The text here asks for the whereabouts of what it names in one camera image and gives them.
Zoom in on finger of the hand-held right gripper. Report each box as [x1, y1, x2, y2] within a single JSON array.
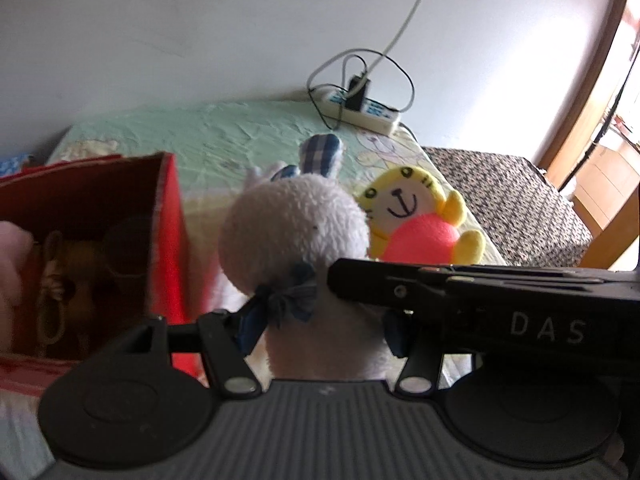
[[327, 258, 449, 319]]

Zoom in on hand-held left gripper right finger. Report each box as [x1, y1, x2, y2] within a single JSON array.
[[382, 309, 446, 395]]

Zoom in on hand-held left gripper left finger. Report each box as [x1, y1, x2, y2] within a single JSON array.
[[131, 305, 266, 397]]

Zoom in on yellow plush tiger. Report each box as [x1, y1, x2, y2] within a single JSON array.
[[354, 166, 487, 265]]

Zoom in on white plush rabbit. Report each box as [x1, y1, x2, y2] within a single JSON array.
[[218, 132, 392, 382]]

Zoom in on red cardboard box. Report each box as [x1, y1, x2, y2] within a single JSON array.
[[0, 152, 211, 396]]

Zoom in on white power strip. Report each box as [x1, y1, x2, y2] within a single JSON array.
[[320, 86, 402, 137]]

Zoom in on brown plush toy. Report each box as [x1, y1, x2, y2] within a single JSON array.
[[34, 229, 152, 362]]

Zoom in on black charger plug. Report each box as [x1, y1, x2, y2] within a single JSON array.
[[347, 74, 370, 111]]

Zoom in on black thin rod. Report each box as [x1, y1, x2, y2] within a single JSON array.
[[559, 50, 640, 192]]

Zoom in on light green bed sheet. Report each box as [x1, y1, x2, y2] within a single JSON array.
[[47, 97, 507, 392]]

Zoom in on pink plush toy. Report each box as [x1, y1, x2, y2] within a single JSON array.
[[0, 221, 34, 352]]

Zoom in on black charger cable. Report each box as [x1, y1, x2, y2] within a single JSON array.
[[307, 52, 415, 133]]

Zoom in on wooden door frame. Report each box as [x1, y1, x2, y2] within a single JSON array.
[[537, 0, 640, 171]]

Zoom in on white power cable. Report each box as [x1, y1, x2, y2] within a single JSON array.
[[306, 0, 446, 106]]

